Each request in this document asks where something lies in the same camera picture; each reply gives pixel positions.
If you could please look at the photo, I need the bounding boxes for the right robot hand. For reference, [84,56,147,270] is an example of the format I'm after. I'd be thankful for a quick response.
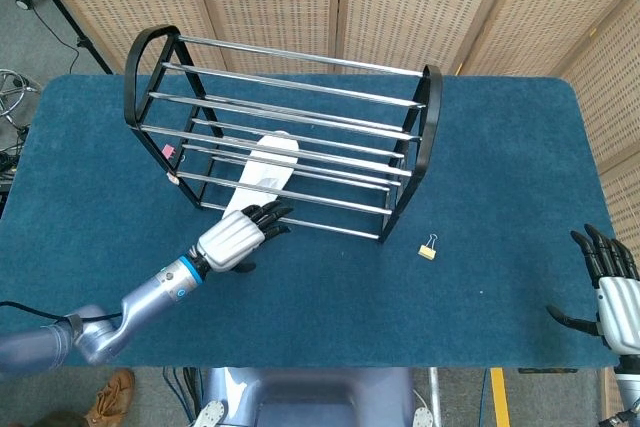
[545,224,640,356]

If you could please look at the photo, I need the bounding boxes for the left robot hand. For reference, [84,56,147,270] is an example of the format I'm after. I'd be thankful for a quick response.
[195,200,295,273]

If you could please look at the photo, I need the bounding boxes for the white slipper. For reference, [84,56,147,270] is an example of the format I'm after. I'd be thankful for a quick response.
[222,130,300,221]

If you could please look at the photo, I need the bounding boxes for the brown leather shoe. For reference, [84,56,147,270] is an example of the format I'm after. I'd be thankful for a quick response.
[83,369,136,427]

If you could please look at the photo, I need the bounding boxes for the black shoe rack chrome bars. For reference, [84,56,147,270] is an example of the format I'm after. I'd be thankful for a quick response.
[123,24,444,245]

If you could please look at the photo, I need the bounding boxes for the blue carpet table cover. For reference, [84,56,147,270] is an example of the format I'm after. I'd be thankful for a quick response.
[0,74,619,371]

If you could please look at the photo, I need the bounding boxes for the robot torso base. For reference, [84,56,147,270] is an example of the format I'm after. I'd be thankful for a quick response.
[192,366,436,427]

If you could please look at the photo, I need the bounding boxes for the yellow binder clip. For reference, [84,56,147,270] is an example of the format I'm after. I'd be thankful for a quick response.
[418,233,440,262]

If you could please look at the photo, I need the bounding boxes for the metal table leg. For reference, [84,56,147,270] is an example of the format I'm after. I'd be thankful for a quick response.
[427,366,444,423]

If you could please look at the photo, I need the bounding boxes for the chrome stool base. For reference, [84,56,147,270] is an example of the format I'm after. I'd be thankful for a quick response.
[0,68,39,124]

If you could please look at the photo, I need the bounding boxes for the black wheeled stand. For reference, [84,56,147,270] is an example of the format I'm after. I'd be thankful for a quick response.
[7,0,114,76]

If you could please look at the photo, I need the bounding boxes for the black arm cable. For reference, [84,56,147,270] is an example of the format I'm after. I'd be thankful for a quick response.
[0,300,124,324]

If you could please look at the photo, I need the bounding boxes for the black floor cable bundle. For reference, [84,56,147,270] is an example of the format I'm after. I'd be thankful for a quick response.
[0,122,25,193]

